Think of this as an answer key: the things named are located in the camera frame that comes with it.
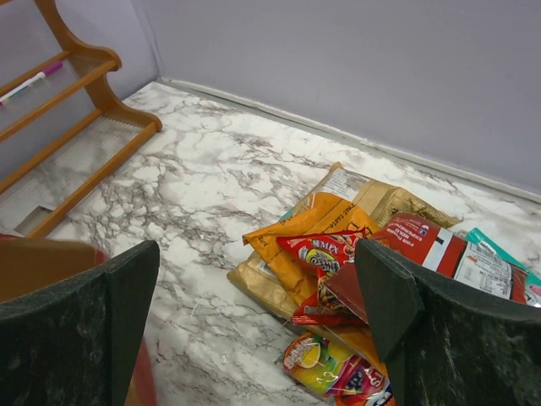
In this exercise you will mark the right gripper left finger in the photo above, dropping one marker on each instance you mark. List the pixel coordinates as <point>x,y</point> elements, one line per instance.
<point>76,330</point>

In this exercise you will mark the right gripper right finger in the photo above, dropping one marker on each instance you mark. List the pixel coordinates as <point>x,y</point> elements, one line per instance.
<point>444,343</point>

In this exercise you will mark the teal Fox's candy bag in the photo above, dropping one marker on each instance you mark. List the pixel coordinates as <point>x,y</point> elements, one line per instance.
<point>507,258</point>

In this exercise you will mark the red paper bag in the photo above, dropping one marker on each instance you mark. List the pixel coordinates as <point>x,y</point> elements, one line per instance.
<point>42,262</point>

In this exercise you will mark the red Fox's fruit candy bag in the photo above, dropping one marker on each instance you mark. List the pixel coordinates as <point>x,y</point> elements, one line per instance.
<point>333,371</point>

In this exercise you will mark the red Doritos chips bag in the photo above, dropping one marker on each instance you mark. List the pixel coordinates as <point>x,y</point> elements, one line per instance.
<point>440,250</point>

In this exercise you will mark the red snack mix packet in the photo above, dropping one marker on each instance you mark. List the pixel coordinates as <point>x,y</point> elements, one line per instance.
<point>324,254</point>

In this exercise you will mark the orange Kettle honey dijon bag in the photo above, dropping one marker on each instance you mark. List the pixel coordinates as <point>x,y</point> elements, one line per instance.
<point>327,216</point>

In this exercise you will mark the gold chips bag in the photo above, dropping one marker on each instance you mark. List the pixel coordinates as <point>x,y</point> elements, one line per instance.
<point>256,276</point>

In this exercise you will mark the pink white marker pen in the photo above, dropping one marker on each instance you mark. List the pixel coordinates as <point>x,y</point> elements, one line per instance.
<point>47,71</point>

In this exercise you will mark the orange wooden rack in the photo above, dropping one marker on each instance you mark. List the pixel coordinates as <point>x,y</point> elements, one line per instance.
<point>64,134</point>

